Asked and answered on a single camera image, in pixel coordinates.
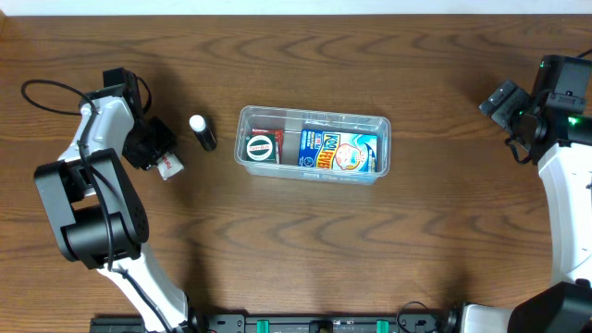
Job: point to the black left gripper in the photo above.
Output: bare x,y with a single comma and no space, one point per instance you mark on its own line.
151,141

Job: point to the orange Panadol box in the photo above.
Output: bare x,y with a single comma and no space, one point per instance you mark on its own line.
278,137

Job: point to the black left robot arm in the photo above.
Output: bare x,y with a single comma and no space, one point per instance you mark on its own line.
94,211

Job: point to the white Panadol box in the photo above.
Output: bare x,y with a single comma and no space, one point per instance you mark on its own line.
169,165

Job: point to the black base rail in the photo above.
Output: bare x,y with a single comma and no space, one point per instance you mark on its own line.
413,321

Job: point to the blue Kool Fever box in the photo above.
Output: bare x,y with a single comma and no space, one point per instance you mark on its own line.
341,151

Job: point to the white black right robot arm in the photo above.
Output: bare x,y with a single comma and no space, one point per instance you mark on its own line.
550,124

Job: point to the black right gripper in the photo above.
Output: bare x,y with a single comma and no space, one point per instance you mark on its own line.
501,102

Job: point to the clear plastic container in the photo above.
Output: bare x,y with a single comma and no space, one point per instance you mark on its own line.
292,122

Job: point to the green Zam-Buk box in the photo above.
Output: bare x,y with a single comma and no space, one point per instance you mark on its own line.
261,148

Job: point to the dark bottle white cap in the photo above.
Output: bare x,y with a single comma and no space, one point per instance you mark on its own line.
203,133

